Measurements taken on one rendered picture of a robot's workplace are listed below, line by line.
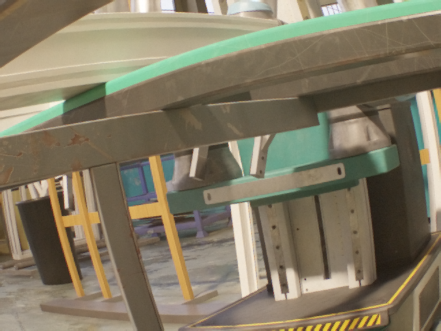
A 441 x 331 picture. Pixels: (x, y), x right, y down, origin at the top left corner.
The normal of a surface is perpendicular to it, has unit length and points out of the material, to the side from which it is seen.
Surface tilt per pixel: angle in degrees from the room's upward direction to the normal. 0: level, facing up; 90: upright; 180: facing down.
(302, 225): 90
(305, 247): 90
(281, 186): 90
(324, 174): 90
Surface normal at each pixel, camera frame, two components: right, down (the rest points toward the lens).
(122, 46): 0.79, -0.17
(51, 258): 0.12, 0.05
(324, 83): -0.56, 0.12
